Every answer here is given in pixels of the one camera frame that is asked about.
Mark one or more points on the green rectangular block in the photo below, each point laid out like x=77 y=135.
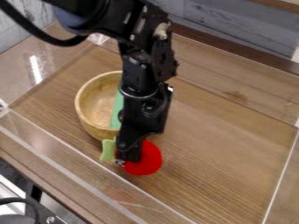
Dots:
x=118 y=106

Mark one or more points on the clear acrylic corner bracket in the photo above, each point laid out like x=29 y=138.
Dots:
x=98 y=39

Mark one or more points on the wooden bowl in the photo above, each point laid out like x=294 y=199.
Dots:
x=94 y=104

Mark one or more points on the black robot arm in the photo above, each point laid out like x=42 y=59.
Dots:
x=141 y=27

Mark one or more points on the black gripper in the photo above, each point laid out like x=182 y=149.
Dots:
x=144 y=118

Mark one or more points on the black metal table leg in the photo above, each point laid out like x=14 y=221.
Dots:
x=47 y=216

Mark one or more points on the red plush tomato toy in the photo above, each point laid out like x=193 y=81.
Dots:
x=150 y=163

